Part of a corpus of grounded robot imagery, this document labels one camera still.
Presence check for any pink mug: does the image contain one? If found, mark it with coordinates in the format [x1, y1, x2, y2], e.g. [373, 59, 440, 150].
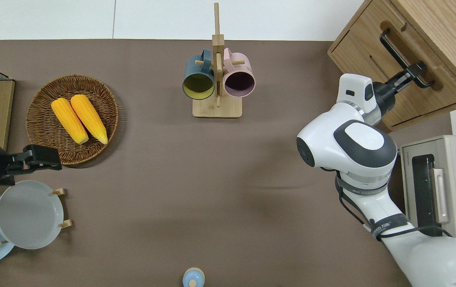
[223, 48, 256, 98]

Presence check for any wooden plate rack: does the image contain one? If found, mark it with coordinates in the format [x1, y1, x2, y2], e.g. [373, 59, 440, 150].
[0, 187, 73, 246]

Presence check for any teal mug yellow inside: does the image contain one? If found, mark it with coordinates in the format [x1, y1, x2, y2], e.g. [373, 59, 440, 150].
[183, 49, 216, 100]

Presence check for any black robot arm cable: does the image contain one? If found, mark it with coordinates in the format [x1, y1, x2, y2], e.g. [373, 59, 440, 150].
[335, 175, 454, 240]

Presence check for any wooden drawer black handle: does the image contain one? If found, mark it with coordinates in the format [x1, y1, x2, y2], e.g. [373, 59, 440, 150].
[350, 6, 456, 120]

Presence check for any wooden mug tree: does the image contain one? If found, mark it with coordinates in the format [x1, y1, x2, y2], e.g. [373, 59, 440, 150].
[192, 2, 243, 118]

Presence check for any round wicker basket tray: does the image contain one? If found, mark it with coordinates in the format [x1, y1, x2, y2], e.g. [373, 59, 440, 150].
[26, 75, 119, 165]

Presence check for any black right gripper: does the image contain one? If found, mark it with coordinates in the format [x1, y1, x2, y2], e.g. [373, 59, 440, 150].
[373, 61, 428, 116]

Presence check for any grey plate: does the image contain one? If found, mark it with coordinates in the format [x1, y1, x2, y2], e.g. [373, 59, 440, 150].
[0, 180, 64, 250]

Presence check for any wooden drawer cabinet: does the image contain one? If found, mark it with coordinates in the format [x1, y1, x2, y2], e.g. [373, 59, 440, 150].
[328, 0, 456, 132]

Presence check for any yellow corn cob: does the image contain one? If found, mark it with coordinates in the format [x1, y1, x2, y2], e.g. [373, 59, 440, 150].
[71, 94, 109, 145]
[51, 98, 90, 145]

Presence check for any brown table mat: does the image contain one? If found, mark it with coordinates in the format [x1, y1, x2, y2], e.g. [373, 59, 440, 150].
[0, 39, 454, 287]

